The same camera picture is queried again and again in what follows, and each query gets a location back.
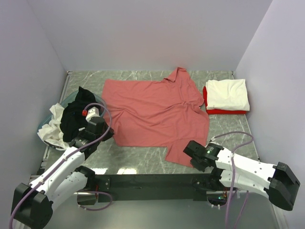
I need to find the black base crossbar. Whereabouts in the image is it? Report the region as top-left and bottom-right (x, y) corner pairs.
(66, 173), (236, 203)

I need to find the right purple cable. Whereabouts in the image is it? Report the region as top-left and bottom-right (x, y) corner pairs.
(211, 132), (254, 229)

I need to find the crumpled white t shirt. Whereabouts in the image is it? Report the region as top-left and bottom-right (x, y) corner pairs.
(37, 103), (68, 151)

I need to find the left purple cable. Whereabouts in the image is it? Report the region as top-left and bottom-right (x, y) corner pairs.
(9, 103), (114, 229)

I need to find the black t shirt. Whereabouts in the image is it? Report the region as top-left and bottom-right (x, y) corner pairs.
(61, 86), (103, 142)

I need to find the folded white t shirt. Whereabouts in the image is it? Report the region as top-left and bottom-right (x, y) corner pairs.
(205, 79), (250, 112)

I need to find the pink t shirt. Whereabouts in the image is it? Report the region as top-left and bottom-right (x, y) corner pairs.
(102, 67), (209, 167)

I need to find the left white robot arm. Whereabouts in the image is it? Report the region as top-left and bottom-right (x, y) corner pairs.
(9, 116), (113, 229)

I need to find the folded red t shirt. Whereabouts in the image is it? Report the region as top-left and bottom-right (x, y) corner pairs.
(203, 86), (247, 115)

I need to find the purple cable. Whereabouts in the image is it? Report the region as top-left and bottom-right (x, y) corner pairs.
(211, 132), (254, 229)
(9, 103), (114, 229)

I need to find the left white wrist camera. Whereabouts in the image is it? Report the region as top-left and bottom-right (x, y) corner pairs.
(82, 107), (100, 122)

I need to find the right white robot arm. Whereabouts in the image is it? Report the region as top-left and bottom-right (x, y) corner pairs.
(183, 140), (300, 211)

